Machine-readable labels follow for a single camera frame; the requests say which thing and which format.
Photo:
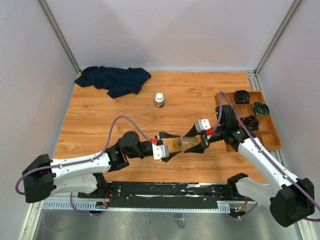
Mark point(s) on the right aluminium frame post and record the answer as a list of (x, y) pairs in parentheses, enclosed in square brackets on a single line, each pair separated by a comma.
[(296, 4)]

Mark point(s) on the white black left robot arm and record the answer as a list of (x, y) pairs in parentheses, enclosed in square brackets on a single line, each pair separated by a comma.
[(45, 177)]

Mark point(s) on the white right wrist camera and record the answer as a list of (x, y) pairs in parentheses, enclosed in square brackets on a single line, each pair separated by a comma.
[(202, 125)]

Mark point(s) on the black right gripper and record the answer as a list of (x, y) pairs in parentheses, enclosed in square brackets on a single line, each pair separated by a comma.
[(200, 148)]

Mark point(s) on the blue yellow rolled tie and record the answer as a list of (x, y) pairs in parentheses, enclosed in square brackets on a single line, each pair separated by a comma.
[(260, 109)]

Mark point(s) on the yellow translucent pill organizer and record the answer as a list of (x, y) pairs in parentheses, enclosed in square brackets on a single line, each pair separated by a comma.
[(179, 143)]

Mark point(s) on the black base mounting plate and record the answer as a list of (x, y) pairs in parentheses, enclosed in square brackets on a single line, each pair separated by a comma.
[(161, 193)]

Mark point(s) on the aluminium frame post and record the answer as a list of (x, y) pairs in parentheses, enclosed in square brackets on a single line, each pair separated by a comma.
[(296, 4), (58, 33)]

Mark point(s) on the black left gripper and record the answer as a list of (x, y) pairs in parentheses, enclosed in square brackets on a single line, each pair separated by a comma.
[(164, 135)]

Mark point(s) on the brown wooden compartment tray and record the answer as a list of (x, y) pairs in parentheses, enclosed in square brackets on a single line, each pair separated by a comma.
[(267, 132)]

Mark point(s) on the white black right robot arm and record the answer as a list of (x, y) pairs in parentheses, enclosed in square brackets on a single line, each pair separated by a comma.
[(289, 198)]

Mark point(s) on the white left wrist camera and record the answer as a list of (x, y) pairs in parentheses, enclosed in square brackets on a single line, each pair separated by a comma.
[(160, 151)]

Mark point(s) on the left aluminium frame post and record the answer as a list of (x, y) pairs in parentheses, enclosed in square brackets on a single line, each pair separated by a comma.
[(58, 33)]

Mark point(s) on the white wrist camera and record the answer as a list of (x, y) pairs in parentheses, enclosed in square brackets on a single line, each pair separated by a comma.
[(160, 151), (202, 125)]

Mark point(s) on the white slotted cable duct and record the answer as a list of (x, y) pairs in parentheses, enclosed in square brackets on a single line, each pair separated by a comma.
[(94, 205)]

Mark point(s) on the dark navy crumpled cloth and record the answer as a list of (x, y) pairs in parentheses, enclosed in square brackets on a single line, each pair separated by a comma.
[(117, 81)]

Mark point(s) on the white capped pill bottle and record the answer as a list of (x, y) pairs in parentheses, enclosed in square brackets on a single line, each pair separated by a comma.
[(159, 100)]

